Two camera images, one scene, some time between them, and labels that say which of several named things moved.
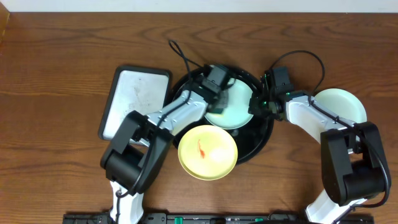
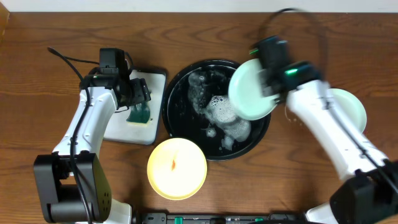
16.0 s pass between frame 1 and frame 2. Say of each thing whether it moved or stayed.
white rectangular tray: stayed
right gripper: moved
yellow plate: moved
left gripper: moved
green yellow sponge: moved
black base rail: stayed
